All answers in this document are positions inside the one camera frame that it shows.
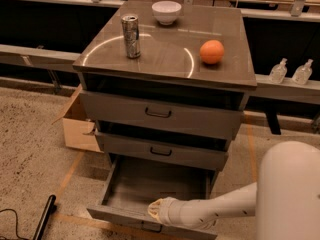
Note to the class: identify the grey drawer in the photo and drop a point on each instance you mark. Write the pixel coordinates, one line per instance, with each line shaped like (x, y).
(132, 184)
(200, 121)
(162, 146)

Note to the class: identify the grey bottom drawer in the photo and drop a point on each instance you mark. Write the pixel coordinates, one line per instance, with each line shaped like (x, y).
(132, 184)

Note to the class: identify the grey middle drawer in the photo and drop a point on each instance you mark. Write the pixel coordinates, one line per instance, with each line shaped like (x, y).
(162, 146)

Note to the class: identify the cardboard box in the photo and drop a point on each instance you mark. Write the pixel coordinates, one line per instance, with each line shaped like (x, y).
(78, 130)

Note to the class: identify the grey metal rail shelf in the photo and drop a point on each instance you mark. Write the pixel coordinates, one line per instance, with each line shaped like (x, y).
(62, 61)

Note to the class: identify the black tube on floor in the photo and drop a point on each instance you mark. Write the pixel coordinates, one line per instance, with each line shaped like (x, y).
(48, 210)

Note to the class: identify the clear pump bottle left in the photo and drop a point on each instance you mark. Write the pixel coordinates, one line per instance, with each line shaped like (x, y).
(278, 72)

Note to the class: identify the clear pump bottle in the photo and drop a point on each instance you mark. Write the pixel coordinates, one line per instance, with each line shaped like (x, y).
(278, 72)
(303, 73)

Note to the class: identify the grey top drawer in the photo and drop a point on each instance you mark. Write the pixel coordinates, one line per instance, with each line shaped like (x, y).
(200, 121)

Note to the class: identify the orange fruit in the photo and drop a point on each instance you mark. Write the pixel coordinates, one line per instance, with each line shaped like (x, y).
(212, 52)

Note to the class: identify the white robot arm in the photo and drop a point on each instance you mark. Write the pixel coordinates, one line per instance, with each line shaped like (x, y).
(285, 201)

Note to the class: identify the clear pump bottle right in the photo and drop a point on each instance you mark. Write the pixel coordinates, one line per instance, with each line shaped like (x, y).
(303, 73)

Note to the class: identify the yellowish foam gripper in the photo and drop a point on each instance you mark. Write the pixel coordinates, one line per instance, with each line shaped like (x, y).
(171, 210)

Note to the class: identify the grey drawer cabinet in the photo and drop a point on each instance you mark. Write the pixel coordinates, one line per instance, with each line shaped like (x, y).
(169, 68)

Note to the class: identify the silver drink can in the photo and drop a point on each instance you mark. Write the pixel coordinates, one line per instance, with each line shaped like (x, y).
(130, 30)

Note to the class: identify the white bowl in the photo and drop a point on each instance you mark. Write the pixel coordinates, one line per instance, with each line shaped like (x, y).
(166, 12)

